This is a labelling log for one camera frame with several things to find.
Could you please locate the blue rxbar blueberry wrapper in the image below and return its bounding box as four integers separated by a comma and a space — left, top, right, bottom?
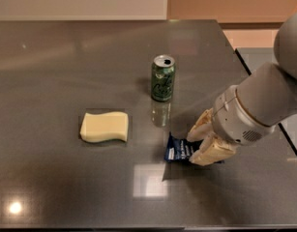
164, 134, 202, 162

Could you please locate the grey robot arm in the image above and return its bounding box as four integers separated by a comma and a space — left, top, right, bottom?
187, 13, 297, 166

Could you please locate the yellow sponge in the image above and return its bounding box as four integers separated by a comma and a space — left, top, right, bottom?
80, 112, 129, 143

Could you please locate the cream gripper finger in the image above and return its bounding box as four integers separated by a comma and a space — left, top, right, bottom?
190, 134, 237, 166
187, 108, 214, 142

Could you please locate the green soda can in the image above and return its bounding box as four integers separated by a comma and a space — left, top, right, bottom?
151, 55, 175, 102

